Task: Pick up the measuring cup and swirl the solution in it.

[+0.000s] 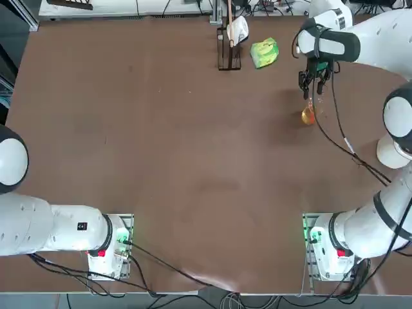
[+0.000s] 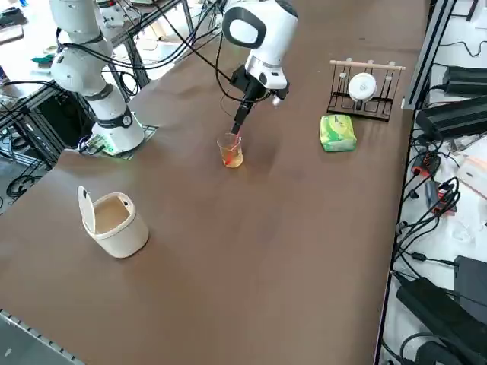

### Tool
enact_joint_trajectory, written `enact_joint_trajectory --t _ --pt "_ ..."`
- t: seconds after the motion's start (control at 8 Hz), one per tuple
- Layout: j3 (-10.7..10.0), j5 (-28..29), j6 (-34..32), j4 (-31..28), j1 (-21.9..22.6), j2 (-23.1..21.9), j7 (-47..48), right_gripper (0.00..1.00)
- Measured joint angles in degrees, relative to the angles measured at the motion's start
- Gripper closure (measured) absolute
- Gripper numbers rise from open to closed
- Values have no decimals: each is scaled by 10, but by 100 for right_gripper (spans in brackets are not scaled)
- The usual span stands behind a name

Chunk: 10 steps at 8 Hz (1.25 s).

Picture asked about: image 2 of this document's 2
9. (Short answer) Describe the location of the black box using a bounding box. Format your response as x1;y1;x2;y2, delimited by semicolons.
453;255;487;306

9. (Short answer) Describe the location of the black wire cup rack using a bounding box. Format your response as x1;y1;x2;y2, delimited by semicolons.
326;60;395;123

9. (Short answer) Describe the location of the black power adapter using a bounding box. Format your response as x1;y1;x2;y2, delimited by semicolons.
442;65;487;97
415;95;487;140
395;276;487;365

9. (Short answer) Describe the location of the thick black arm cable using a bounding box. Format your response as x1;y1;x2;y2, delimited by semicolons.
214;30;248;103

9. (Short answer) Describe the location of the white cup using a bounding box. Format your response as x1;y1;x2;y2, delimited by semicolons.
347;72;379;103

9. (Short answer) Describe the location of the green tissue packet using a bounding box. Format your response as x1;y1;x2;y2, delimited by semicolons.
319;113;358;154

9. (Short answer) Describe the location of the wooden rod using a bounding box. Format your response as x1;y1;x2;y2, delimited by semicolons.
329;59;406;72

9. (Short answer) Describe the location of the red and black plug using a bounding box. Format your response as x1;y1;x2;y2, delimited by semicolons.
412;151;443;177

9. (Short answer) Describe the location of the clear measuring cup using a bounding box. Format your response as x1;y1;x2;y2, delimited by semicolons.
216;132;245;169

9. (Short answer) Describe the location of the aluminium camera post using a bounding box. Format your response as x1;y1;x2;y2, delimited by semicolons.
401;0;458;112

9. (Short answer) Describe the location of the white bin with lid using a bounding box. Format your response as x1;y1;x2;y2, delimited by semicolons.
77;184;151;260

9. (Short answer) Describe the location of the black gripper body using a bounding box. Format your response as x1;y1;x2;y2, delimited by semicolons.
231;65;291;104

